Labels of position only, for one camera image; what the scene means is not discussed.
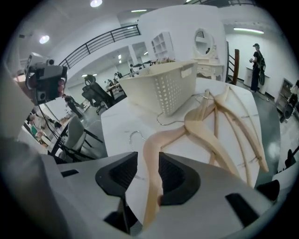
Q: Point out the grey chair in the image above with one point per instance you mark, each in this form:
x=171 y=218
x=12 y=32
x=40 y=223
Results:
x=74 y=133

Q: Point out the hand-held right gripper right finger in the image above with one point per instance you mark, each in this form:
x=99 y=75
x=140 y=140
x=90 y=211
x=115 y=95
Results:
x=187 y=182

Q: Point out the person's left hand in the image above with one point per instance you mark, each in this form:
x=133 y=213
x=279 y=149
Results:
x=62 y=87

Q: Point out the grey metal cabinet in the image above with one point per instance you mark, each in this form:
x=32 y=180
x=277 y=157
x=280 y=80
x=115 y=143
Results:
x=282 y=91

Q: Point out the cream plastic basket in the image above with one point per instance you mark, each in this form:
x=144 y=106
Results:
x=140 y=93

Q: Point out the ceiling tube light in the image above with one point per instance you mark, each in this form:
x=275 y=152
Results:
x=248 y=30
x=139 y=10

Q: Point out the white bookshelf cabinet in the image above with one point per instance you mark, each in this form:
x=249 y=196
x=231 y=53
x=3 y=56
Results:
x=162 y=45

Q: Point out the brown wooden post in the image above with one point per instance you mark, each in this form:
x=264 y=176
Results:
x=237 y=67

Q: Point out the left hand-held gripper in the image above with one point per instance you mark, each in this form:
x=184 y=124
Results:
x=44 y=79

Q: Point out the black office chair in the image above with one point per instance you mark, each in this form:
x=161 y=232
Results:
x=98 y=95

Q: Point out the black mezzanine railing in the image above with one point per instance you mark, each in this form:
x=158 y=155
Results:
x=93 y=43

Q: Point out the round ceiling light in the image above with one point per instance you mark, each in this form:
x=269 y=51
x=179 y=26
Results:
x=44 y=39
x=96 y=2

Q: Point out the black stair railing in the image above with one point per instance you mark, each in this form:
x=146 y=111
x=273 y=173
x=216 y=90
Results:
x=231 y=70

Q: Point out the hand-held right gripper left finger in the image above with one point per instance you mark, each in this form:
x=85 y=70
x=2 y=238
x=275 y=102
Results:
x=112 y=172

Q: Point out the black wheeled chair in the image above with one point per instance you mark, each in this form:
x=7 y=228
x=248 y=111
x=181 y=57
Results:
x=288 y=109

